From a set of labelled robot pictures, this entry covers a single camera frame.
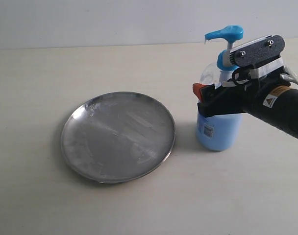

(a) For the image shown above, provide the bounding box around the blue soap pump bottle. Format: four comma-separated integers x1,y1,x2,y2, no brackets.
196,25,244,151

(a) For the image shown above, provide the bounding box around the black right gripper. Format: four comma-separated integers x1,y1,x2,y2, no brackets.
192,76,291,118

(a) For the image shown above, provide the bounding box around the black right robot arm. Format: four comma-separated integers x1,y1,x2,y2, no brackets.
193,78,298,151

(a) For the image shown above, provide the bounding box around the round stainless steel plate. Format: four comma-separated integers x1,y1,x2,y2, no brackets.
60,92,176,184

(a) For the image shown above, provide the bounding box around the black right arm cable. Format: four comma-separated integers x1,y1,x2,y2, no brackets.
280,66,298,93

